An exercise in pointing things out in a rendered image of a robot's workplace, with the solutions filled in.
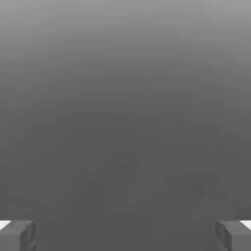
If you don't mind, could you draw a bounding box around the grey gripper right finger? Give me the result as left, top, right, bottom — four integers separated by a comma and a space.
215, 220, 251, 251

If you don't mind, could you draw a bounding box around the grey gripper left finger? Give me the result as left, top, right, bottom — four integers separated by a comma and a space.
0, 220, 37, 251

